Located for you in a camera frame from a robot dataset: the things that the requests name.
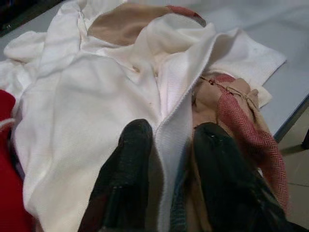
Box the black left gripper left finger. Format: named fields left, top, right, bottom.
left=79, top=118, right=154, bottom=232

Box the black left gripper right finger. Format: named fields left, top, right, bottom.
left=193, top=122, right=290, bottom=232

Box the white button shirt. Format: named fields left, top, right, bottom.
left=0, top=0, right=288, bottom=218

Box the beige garment red herringbone trim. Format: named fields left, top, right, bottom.
left=86, top=3, right=290, bottom=218

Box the white table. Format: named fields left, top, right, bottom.
left=0, top=0, right=309, bottom=143

